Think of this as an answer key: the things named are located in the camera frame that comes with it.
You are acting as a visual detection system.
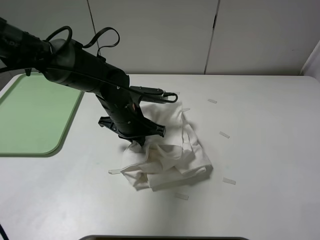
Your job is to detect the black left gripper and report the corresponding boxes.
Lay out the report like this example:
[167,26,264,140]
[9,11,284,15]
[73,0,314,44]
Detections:
[97,86,166,146]

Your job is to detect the white short sleeve shirt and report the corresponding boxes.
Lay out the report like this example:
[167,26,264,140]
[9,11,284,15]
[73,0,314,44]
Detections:
[120,102,213,191]

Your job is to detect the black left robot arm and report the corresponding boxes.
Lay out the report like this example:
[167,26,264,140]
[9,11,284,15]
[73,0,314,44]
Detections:
[0,19,166,146]

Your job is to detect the green plastic tray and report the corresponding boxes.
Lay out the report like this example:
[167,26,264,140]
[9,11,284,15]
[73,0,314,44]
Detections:
[0,73,83,157]

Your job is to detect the clear tape piece near left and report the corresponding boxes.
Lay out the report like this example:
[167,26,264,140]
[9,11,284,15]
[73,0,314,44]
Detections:
[108,169,121,175]

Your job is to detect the clear tape piece near centre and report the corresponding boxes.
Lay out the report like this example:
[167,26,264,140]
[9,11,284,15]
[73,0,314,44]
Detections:
[174,193,189,201]

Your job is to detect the clear tape piece mid right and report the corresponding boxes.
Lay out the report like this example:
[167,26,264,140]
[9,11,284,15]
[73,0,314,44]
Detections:
[219,131,230,139]

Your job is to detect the clear tape piece near right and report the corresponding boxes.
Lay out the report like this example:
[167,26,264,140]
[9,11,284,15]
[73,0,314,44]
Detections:
[222,177,236,185]

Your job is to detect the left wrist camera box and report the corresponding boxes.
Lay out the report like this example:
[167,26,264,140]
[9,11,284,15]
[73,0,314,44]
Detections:
[130,86,169,104]

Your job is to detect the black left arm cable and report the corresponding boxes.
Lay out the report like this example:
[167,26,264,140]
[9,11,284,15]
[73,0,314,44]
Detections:
[0,26,179,240]

